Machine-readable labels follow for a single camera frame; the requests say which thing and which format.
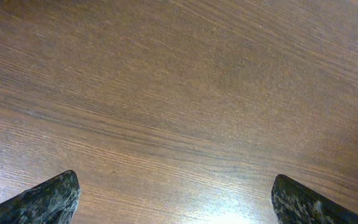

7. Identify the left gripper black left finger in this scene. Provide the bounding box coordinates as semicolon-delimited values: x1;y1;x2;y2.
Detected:
0;170;80;224

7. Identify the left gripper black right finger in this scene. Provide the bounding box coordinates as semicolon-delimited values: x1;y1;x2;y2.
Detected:
271;174;358;224

